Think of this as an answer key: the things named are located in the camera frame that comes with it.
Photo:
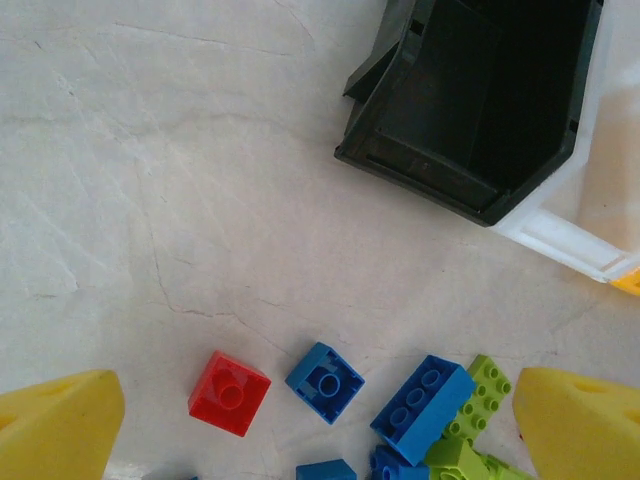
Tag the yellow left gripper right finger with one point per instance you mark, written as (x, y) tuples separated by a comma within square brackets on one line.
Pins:
[(580, 435)]

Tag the black plastic bin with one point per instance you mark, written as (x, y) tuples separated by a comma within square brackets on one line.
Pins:
[(475, 100)]

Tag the long green lego brick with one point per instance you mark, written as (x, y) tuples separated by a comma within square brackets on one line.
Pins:
[(489, 395)]

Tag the long blue lego brick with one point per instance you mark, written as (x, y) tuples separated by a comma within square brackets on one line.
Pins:
[(415, 405)]

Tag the red lego brick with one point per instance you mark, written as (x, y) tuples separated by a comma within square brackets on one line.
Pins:
[(227, 395)]

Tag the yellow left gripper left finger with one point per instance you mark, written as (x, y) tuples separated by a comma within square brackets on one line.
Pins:
[(60, 430)]

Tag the yellow plastic bin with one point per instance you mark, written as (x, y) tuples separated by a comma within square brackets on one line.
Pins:
[(631, 283)]

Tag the white plastic bin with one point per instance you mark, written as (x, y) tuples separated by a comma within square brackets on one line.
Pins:
[(560, 235)]

